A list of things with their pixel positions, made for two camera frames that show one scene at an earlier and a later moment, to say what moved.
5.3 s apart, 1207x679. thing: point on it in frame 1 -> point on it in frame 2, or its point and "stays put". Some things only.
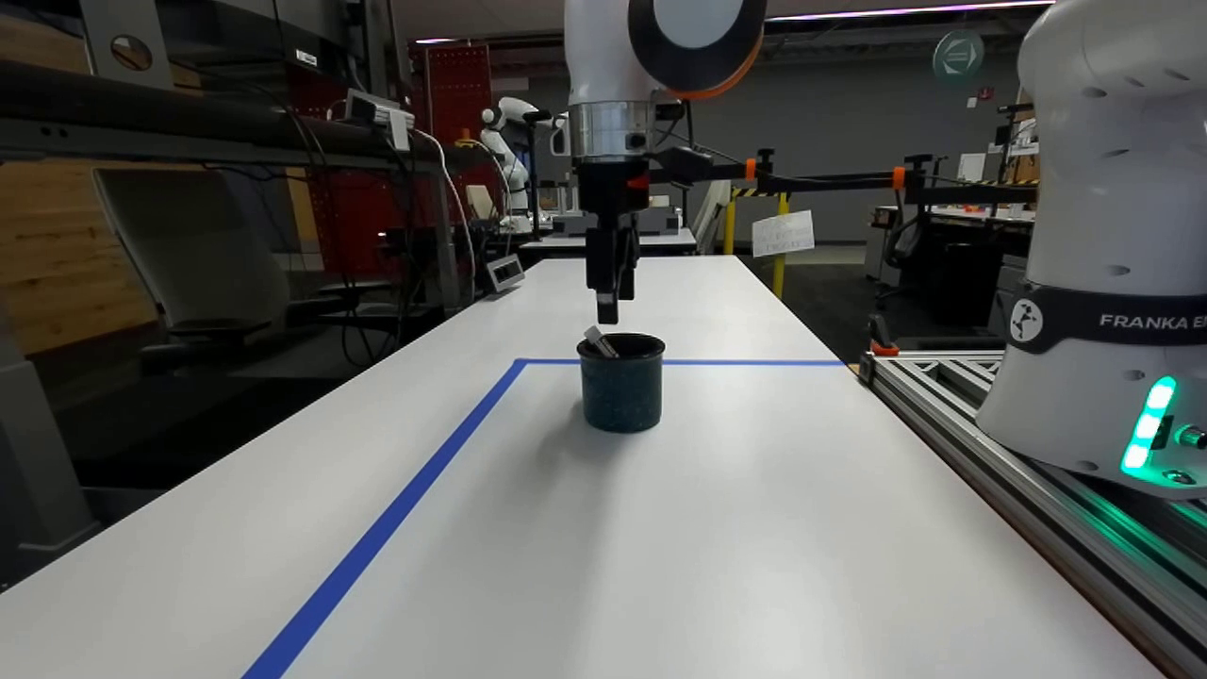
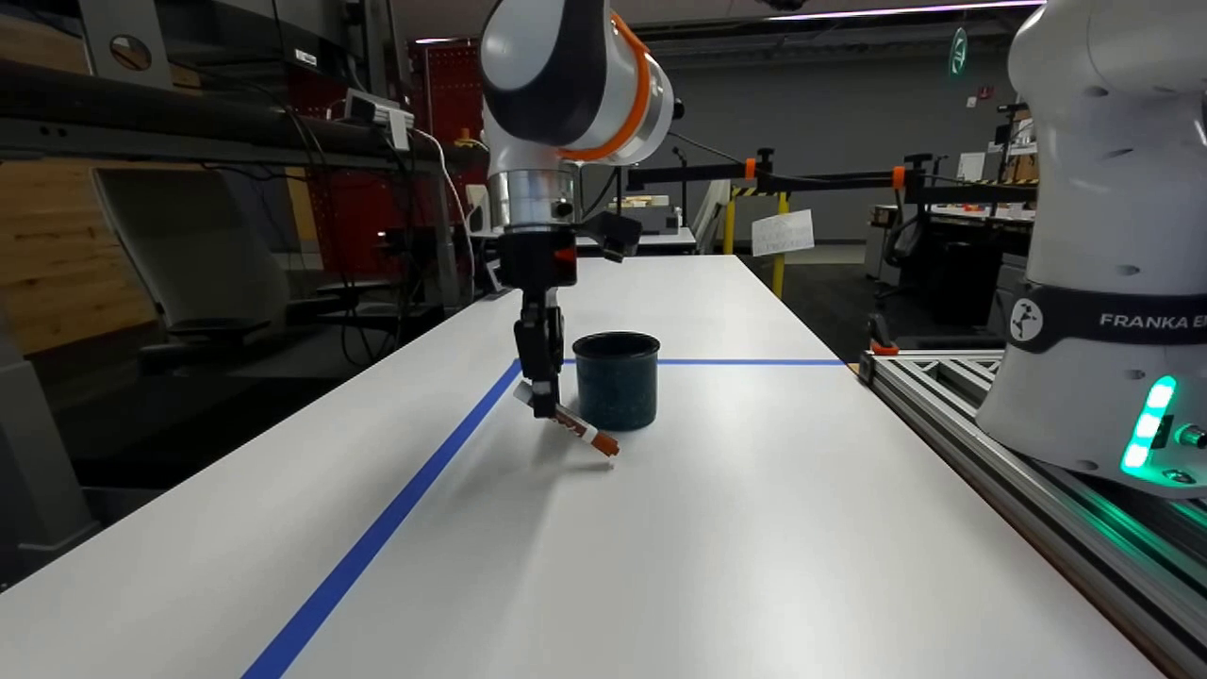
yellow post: x=782 y=263 stays put
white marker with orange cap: x=600 y=341 -> x=599 y=441
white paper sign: x=782 y=234 stays put
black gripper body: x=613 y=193 -> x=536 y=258
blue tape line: x=293 y=644 stays put
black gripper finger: x=606 y=311 -> x=536 y=400
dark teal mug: x=624 y=393 stays put
